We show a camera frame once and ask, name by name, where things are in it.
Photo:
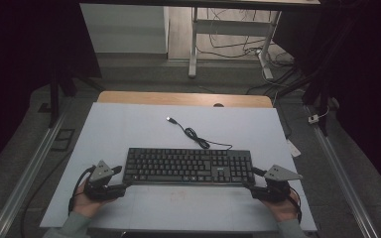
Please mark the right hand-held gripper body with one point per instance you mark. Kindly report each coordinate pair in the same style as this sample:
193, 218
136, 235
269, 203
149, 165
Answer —
279, 175

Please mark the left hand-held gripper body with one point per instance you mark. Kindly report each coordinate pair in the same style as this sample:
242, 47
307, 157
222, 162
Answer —
101, 173

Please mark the black computer keyboard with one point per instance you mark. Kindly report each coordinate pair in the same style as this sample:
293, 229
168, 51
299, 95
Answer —
178, 165

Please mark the person's right hand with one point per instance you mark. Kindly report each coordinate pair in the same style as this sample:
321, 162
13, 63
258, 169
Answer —
284, 211

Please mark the person's left hand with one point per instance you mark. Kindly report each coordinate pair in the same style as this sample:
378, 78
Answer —
84, 206

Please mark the white paper tag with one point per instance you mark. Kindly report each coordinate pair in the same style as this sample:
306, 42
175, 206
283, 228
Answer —
293, 148

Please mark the small white adapter box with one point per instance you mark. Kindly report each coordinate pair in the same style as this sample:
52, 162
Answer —
313, 119

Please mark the black stand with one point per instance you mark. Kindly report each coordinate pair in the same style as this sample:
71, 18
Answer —
324, 99
54, 95

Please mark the white-legged desk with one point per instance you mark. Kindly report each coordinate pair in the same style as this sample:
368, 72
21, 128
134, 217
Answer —
193, 49

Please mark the white cabinet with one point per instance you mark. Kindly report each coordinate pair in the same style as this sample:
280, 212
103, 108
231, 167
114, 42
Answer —
125, 29

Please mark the dark curtain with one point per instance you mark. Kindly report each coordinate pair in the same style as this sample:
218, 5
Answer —
13, 49
370, 66

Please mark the metal floor rail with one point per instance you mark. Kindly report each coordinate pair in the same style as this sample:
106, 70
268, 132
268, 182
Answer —
340, 172
29, 172

